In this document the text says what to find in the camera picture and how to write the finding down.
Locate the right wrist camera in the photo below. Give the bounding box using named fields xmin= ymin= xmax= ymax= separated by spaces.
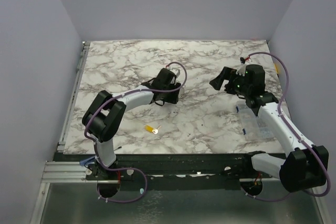
xmin=236 ymin=56 xmax=250 ymax=76

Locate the clear plastic box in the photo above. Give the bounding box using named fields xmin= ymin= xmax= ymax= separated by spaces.
xmin=236 ymin=101 xmax=274 ymax=141

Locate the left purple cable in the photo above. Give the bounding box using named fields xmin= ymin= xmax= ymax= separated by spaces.
xmin=83 ymin=62 xmax=187 ymax=204

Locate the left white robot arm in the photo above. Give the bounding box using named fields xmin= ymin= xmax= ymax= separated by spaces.
xmin=82 ymin=68 xmax=182 ymax=179

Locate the key with yellow tag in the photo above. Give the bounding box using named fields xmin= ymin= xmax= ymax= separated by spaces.
xmin=144 ymin=125 xmax=161 ymax=134

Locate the purple cable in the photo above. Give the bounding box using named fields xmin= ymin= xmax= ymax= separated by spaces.
xmin=83 ymin=62 xmax=187 ymax=204
xmin=245 ymin=52 xmax=330 ymax=201

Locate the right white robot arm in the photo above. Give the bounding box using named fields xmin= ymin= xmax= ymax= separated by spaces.
xmin=210 ymin=64 xmax=329 ymax=193

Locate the aluminium extrusion rail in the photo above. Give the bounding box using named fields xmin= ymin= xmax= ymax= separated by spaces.
xmin=41 ymin=162 xmax=87 ymax=183

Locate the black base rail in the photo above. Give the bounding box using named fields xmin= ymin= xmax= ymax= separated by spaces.
xmin=53 ymin=153 xmax=271 ymax=190

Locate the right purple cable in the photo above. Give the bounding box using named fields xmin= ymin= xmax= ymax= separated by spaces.
xmin=245 ymin=52 xmax=330 ymax=201

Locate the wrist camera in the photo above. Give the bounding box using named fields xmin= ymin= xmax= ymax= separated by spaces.
xmin=236 ymin=56 xmax=250 ymax=76
xmin=170 ymin=68 xmax=181 ymax=80

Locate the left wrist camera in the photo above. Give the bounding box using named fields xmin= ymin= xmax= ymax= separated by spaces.
xmin=170 ymin=68 xmax=181 ymax=80

